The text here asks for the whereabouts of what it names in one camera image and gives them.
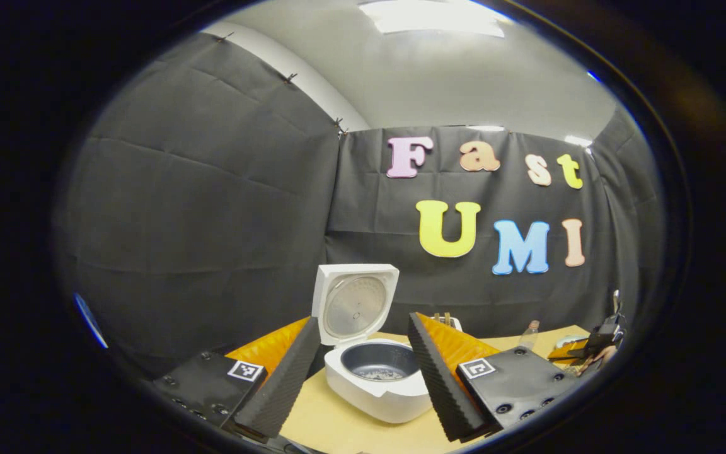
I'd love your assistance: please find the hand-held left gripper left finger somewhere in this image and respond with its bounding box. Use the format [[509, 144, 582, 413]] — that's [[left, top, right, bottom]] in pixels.
[[152, 317, 321, 440]]

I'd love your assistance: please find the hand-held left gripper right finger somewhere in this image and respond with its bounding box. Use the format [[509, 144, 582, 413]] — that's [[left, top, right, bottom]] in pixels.
[[408, 313, 581, 443]]

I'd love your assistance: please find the ceiling light panel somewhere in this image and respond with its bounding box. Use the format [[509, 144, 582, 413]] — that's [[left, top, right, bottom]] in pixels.
[[360, 0, 506, 37]]

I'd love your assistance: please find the white rice cooker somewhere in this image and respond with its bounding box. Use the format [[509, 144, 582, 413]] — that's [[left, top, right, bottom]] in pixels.
[[311, 264, 434, 424]]

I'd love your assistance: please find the clear plastic bottle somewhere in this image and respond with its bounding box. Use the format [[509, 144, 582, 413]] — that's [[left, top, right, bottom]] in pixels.
[[519, 320, 541, 351]]

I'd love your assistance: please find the black backdrop cloth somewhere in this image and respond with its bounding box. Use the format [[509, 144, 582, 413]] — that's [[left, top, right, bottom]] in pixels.
[[54, 32, 663, 379]]

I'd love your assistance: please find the blue object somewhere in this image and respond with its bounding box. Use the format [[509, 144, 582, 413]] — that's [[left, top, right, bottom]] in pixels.
[[73, 292, 109, 349]]

